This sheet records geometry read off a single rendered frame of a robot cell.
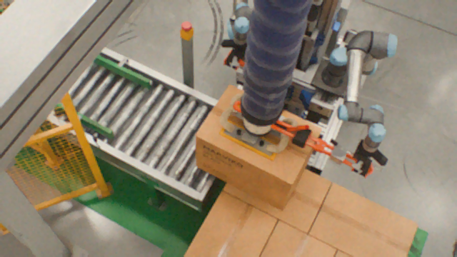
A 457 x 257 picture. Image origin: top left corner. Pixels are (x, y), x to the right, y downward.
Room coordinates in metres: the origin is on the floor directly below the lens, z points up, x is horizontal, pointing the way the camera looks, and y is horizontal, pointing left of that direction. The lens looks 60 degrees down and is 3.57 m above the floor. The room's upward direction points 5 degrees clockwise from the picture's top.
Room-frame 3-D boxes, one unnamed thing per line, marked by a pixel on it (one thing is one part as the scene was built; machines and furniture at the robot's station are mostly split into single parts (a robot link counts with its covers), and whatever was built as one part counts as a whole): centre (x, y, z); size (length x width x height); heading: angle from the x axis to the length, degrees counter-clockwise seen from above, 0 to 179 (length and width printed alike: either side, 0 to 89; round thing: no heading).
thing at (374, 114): (1.30, -0.70, 1.50); 0.11 x 0.11 x 0.08; 85
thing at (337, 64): (1.85, -0.64, 1.20); 0.13 x 0.12 x 0.14; 85
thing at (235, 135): (1.35, -0.14, 1.10); 0.34 x 0.10 x 0.05; 65
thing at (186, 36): (2.17, 0.30, 0.50); 0.07 x 0.07 x 1.00; 66
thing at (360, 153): (1.20, -0.70, 1.34); 0.09 x 0.08 x 0.12; 65
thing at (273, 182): (1.41, -0.20, 0.87); 0.60 x 0.40 x 0.40; 65
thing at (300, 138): (1.33, -0.41, 1.20); 0.10 x 0.08 x 0.06; 155
